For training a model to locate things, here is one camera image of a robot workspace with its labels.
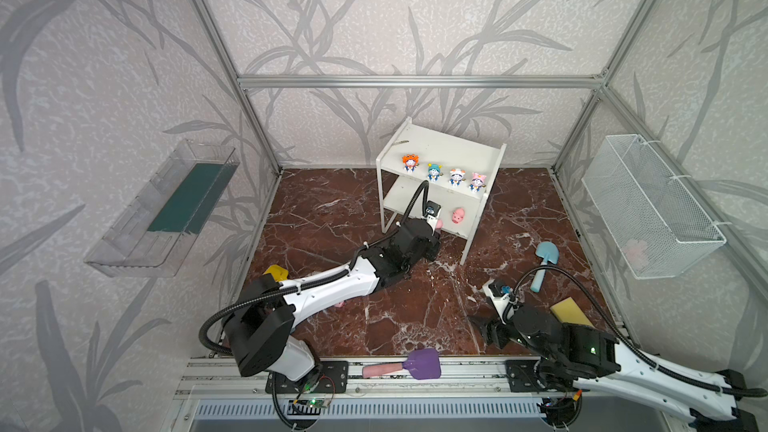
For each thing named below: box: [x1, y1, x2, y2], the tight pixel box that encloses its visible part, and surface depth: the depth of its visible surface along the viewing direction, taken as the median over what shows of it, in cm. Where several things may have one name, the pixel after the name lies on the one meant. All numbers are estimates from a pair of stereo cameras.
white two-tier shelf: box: [376, 117, 507, 266], surface depth 78 cm
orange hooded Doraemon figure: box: [402, 154, 420, 173], surface depth 74 cm
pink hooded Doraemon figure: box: [469, 172, 487, 193], surface depth 69 cm
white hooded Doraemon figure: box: [449, 168, 466, 186], surface depth 71 cm
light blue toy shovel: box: [530, 241, 559, 293], surface depth 98 cm
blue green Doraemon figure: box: [427, 163, 444, 182], surface depth 72 cm
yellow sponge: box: [550, 297, 595, 328], surface depth 85 cm
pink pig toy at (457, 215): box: [451, 208, 465, 224], surface depth 86 cm
